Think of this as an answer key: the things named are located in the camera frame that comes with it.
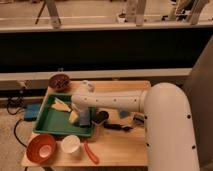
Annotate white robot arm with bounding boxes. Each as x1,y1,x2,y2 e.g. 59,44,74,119
71,81,200,171

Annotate wooden table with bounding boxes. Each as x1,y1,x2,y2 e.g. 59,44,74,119
21,81,151,169

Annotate white paper cup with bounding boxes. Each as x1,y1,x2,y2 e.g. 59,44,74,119
61,135,81,154

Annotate small dark box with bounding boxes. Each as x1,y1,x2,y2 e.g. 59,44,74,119
133,114,144,127

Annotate dark maroon bowl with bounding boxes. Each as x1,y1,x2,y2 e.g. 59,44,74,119
48,74,70,91

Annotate red plastic bowl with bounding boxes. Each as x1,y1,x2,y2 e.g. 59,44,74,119
26,134,57,164

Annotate blue cloth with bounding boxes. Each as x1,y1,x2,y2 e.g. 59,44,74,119
119,111,130,119

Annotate green plastic tray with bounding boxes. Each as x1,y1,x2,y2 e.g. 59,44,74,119
33,93,94,138

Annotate yellow banana piece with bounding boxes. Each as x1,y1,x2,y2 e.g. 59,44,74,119
51,98,71,112

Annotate blue sponge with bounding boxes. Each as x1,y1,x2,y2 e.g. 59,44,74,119
79,108,91,127

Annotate black cable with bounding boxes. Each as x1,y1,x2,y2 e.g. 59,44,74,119
6,87,29,149

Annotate black oval object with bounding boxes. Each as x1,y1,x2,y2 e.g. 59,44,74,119
92,111,109,124

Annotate black handled tool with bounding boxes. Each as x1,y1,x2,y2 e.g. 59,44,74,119
104,123,132,131

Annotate blue power box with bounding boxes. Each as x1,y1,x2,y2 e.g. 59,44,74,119
24,104,40,121

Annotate red plastic spoon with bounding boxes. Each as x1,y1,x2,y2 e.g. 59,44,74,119
84,141,99,165

